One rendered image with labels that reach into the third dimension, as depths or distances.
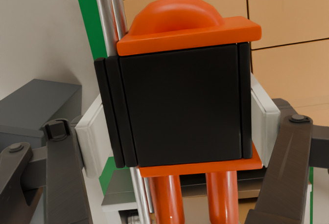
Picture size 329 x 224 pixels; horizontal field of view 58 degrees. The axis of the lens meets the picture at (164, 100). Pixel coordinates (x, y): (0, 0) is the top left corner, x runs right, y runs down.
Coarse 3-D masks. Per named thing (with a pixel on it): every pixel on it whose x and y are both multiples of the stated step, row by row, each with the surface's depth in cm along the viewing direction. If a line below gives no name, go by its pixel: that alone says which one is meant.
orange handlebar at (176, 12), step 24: (168, 0) 16; (192, 0) 16; (144, 24) 16; (168, 24) 16; (192, 24) 16; (216, 24) 16; (168, 192) 20; (216, 192) 20; (168, 216) 21; (216, 216) 21
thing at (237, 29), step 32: (192, 32) 15; (224, 32) 15; (256, 32) 15; (128, 64) 16; (160, 64) 15; (192, 64) 15; (224, 64) 15; (128, 96) 16; (160, 96) 16; (192, 96) 16; (224, 96) 16; (160, 128) 17; (192, 128) 17; (224, 128) 17; (160, 160) 18; (192, 160) 17; (224, 160) 18; (256, 160) 17
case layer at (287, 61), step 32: (128, 0) 83; (224, 0) 82; (256, 0) 81; (288, 0) 81; (320, 0) 81; (288, 32) 84; (320, 32) 84; (256, 64) 88; (288, 64) 87; (320, 64) 87; (288, 96) 91; (320, 96) 90
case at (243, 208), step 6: (246, 198) 104; (252, 198) 103; (240, 204) 102; (246, 204) 101; (252, 204) 101; (240, 210) 99; (246, 210) 99; (240, 216) 97; (246, 216) 96; (240, 222) 94
